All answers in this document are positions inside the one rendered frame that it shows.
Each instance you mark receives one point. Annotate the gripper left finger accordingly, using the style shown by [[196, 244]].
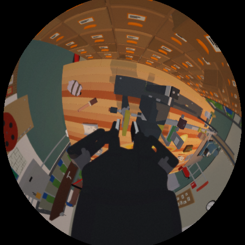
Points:
[[91, 139]]

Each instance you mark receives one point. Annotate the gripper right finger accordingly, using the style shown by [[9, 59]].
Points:
[[162, 153]]

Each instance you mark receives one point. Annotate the dark maroon poise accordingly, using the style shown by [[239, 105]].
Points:
[[181, 122]]

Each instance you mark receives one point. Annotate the yellow-green stirrup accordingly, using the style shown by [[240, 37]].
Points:
[[125, 122]]

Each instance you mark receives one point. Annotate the grey scale beam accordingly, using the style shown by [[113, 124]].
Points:
[[193, 126]]

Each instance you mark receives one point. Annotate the dark grey scale body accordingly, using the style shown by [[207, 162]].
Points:
[[151, 109]]

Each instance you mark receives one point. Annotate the dark grey scale platform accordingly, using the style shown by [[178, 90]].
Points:
[[130, 86]]

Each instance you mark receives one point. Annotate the small brown green box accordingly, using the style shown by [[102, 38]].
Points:
[[188, 148]]

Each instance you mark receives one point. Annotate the red fire extinguisher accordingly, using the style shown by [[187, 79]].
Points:
[[184, 170]]

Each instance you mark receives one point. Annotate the light grey box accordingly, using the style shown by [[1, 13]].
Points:
[[173, 181]]

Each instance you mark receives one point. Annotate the small dark round knob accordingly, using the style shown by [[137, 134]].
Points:
[[113, 110]]

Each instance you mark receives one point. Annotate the small red sign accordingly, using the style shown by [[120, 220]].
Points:
[[193, 184]]

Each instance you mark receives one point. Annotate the blue machine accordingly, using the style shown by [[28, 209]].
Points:
[[207, 149]]

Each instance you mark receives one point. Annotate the cork notice board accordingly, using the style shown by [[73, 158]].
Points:
[[184, 198]]

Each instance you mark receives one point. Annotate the red bar sign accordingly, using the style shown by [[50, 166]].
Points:
[[202, 186]]

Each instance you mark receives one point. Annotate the white striped crumpled cloth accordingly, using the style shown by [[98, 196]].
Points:
[[74, 87]]

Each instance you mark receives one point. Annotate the shelf unit with coloured boxes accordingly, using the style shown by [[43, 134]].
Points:
[[55, 183]]

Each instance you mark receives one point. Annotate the dark brown plank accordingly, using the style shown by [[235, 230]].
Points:
[[64, 191]]

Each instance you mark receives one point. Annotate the white cylinder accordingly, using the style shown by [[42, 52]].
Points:
[[207, 114]]

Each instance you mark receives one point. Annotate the grey metal cabinet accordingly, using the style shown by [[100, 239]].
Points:
[[32, 178]]

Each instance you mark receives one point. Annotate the white grid paper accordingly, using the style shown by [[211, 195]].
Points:
[[17, 161]]

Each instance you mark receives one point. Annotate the red disc with black holes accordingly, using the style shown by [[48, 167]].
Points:
[[9, 132]]

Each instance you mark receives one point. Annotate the red bin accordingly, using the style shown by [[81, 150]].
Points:
[[76, 57]]

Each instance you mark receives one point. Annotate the grey square frame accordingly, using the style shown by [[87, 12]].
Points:
[[177, 141]]

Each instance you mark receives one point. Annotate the green bracket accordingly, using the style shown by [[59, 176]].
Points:
[[171, 132]]

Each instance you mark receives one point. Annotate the white frame stand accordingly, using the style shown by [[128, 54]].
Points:
[[197, 170]]

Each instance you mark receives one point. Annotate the white wall clock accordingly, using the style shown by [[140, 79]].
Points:
[[210, 205]]

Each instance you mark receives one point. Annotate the brown drawer cabinet wall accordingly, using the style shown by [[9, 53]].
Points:
[[134, 42]]

